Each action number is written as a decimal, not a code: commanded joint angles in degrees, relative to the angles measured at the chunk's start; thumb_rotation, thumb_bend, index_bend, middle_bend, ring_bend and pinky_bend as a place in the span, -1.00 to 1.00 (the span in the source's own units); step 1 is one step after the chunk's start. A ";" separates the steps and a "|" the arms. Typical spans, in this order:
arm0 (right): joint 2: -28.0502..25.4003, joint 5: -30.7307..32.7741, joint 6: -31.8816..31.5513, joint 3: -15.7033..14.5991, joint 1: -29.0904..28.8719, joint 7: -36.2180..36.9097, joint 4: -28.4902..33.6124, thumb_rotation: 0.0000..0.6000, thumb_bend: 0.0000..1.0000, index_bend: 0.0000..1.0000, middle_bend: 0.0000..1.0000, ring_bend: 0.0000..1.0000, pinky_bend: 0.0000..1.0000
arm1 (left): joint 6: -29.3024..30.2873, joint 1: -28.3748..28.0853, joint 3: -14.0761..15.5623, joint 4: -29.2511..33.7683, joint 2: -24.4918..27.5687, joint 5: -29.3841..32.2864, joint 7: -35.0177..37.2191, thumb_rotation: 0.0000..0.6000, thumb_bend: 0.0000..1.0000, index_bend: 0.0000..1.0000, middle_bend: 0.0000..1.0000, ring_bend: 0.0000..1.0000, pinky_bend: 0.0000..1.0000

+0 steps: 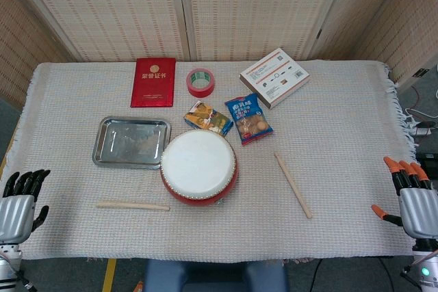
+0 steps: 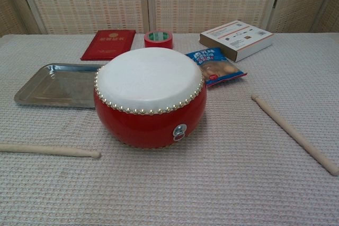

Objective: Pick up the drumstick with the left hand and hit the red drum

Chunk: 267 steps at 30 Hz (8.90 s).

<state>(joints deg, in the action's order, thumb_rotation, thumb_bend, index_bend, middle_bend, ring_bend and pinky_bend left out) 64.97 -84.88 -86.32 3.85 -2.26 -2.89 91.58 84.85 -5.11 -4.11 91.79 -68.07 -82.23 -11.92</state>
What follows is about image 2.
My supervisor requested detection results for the wooden drumstick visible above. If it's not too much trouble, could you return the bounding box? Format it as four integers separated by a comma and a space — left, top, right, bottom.
251, 94, 339, 176
0, 143, 102, 159

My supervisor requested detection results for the red tape roll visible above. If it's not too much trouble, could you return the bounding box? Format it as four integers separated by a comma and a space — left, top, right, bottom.
144, 31, 174, 50

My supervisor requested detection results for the blue snack bag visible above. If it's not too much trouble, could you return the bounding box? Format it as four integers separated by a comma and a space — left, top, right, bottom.
185, 47, 248, 87

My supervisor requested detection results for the red drum white skin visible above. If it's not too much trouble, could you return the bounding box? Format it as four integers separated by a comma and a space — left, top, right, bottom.
93, 47, 206, 149

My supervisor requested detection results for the white cardboard product box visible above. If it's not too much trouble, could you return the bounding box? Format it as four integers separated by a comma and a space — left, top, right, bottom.
199, 20, 275, 63

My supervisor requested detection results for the red certificate folder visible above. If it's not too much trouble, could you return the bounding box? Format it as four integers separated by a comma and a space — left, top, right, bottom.
80, 29, 136, 61

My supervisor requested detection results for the white woven tablecloth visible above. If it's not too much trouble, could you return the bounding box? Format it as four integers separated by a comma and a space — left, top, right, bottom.
0, 33, 339, 226

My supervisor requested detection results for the bamboo folding screen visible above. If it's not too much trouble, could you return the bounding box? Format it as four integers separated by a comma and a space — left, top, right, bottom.
0, 0, 339, 37

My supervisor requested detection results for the stainless steel tray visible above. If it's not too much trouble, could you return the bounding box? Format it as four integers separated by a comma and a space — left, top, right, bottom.
14, 63, 104, 110

